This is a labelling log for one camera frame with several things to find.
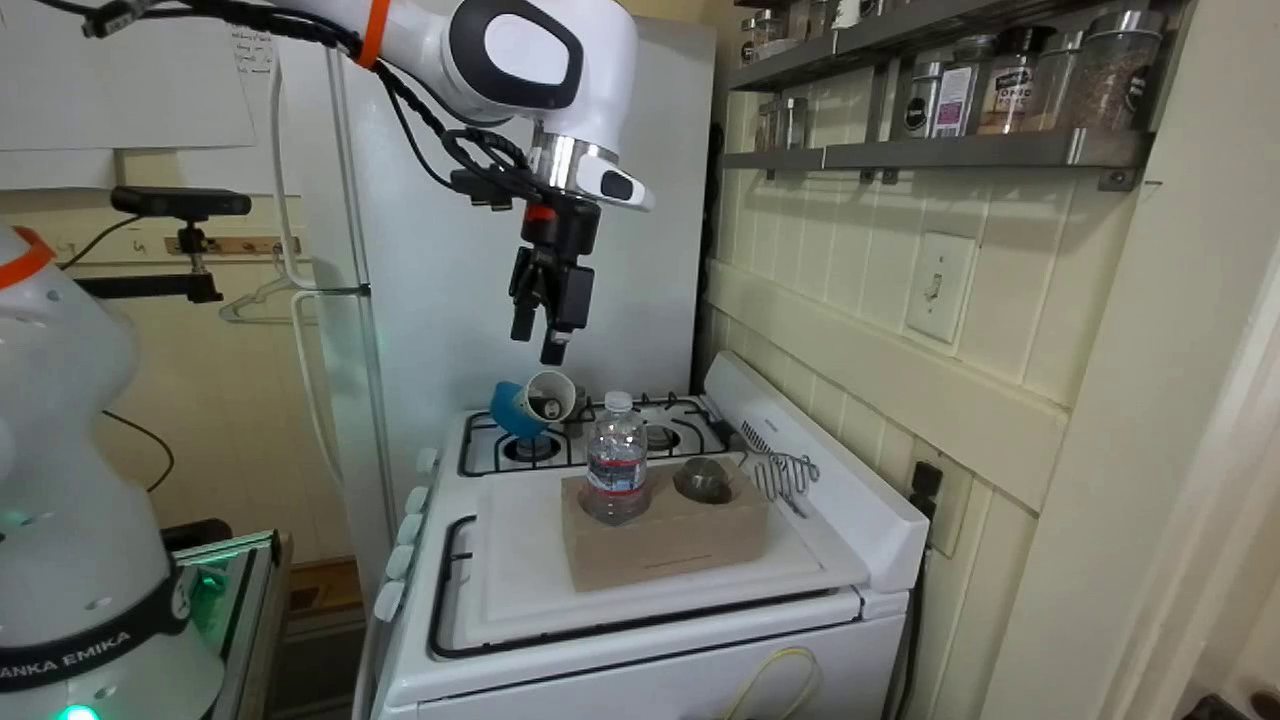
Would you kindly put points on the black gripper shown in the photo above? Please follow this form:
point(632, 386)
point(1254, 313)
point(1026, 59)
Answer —
point(561, 232)

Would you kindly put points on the white dotted paper cup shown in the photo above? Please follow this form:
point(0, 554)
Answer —
point(551, 399)

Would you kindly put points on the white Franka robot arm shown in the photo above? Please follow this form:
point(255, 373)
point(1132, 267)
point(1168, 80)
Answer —
point(534, 55)

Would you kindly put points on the blue plastic bowl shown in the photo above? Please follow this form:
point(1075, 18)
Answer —
point(509, 408)

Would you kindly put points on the white refrigerator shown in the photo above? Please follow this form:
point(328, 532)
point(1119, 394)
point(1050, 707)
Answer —
point(424, 267)

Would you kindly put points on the clear plastic water bottle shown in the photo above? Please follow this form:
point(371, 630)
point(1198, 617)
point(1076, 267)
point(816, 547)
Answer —
point(619, 467)

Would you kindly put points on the white stove knob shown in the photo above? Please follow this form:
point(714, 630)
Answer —
point(396, 562)
point(404, 530)
point(390, 601)
point(419, 499)

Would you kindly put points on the grey metal strainer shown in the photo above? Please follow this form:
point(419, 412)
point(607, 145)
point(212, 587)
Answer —
point(701, 480)

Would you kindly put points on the white cutting board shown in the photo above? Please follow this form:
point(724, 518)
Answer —
point(534, 573)

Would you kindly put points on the brown cardboard box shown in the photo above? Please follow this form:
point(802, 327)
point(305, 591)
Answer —
point(681, 543)

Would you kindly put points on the glass spice jar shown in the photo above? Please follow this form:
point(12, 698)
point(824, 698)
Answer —
point(1114, 65)
point(797, 122)
point(917, 98)
point(1023, 76)
point(764, 29)
point(772, 122)

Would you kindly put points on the white gas stove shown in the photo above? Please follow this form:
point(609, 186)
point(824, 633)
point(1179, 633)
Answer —
point(602, 665)

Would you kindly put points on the dark metal spice rack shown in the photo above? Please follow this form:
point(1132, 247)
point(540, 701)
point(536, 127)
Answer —
point(934, 150)

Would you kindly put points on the grey metal robot cart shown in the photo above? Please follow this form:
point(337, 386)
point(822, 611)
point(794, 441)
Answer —
point(247, 625)

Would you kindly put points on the white label spice jar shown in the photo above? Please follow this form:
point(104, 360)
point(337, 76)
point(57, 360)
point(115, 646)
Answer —
point(955, 98)

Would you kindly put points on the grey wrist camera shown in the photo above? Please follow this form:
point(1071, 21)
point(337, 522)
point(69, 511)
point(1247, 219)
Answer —
point(622, 186)

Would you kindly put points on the black camera stand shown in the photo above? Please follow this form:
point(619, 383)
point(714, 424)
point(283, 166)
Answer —
point(203, 255)

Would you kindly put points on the black stereo camera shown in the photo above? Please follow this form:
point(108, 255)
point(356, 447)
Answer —
point(183, 201)

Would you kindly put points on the cream wall light switch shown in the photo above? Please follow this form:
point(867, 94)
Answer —
point(943, 287)

